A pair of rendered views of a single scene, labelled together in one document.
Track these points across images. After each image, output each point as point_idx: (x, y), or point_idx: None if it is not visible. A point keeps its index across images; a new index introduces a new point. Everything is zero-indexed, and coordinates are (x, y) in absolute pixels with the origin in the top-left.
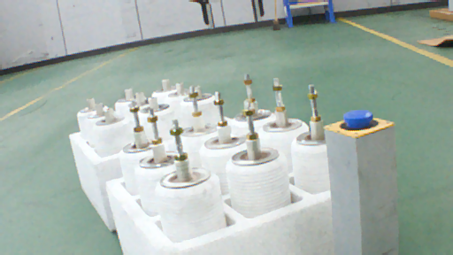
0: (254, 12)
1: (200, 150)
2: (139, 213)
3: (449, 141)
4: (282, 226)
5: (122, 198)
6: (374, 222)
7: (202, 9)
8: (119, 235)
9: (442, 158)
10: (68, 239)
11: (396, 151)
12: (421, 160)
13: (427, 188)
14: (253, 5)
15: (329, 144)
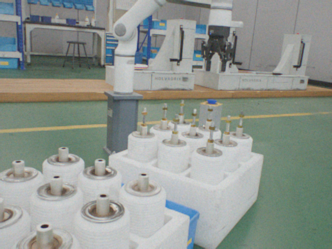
0: (208, 67)
1: (202, 140)
2: (243, 167)
3: (3, 160)
4: None
5: (235, 176)
6: None
7: (225, 64)
8: (219, 226)
9: (37, 162)
10: None
11: None
12: (38, 167)
13: (85, 166)
14: (209, 64)
15: (216, 111)
